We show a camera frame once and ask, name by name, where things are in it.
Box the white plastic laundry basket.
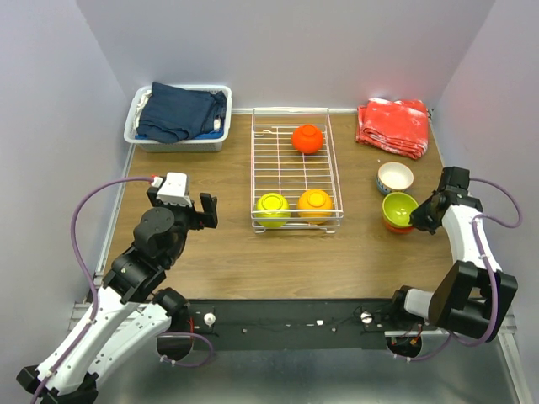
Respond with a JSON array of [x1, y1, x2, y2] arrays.
[[123, 84, 232, 152]]

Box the aluminium frame rail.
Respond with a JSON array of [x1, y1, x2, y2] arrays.
[[498, 310, 518, 334]]

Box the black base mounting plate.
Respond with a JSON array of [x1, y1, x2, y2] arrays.
[[157, 299, 424, 357]]

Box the white cloth in basket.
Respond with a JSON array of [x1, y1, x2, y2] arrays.
[[132, 89, 152, 130]]

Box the blue cloth in basket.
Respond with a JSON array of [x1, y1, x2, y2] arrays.
[[194, 129, 224, 141]]

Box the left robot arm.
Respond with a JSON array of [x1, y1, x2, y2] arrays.
[[17, 185, 218, 403]]

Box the yellow orange bowl front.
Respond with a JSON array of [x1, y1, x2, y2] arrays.
[[297, 189, 333, 225]]

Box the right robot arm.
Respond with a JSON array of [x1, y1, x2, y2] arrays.
[[387, 167, 518, 346]]

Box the lime green bowl front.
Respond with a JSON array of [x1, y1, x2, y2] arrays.
[[254, 193, 291, 229]]

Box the white wire dish rack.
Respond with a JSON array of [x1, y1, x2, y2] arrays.
[[250, 108, 344, 234]]

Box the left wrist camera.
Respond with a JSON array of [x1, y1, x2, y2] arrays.
[[151, 172, 192, 207]]

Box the dark blue jeans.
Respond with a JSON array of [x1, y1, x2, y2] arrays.
[[136, 82, 227, 144]]

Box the white black striped bowl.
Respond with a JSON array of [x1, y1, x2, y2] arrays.
[[376, 162, 414, 195]]

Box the red white folded towel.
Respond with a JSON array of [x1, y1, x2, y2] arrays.
[[355, 98, 429, 160]]

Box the lime green bowl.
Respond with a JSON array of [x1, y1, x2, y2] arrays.
[[382, 192, 419, 228], [254, 193, 291, 229]]

